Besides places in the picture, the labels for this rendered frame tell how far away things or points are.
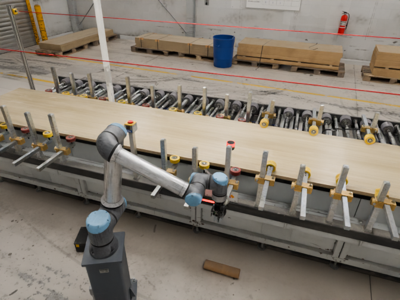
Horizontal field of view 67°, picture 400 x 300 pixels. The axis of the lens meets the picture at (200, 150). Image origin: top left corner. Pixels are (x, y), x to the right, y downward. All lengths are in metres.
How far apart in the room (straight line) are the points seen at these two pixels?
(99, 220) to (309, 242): 1.76
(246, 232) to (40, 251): 1.87
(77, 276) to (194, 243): 1.04
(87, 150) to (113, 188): 1.08
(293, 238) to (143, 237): 1.38
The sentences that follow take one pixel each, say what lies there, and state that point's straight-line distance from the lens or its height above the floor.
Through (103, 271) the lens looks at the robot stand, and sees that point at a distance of 2.26.
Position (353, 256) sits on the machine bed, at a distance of 2.97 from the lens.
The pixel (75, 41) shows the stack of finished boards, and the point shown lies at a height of 0.28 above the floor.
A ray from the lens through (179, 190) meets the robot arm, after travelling 1.67.
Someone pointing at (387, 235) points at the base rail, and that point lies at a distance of 2.47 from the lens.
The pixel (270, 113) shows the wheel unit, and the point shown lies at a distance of 3.12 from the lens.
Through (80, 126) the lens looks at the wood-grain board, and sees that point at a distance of 3.12.
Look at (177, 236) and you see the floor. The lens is 3.05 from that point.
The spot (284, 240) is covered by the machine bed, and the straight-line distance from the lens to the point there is 2.90.
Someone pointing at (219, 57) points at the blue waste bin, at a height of 0.26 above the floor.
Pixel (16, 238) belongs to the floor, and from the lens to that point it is 3.46.
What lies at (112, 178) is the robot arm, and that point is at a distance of 1.97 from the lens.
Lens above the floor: 2.25
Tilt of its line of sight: 32 degrees down
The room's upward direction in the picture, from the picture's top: 1 degrees clockwise
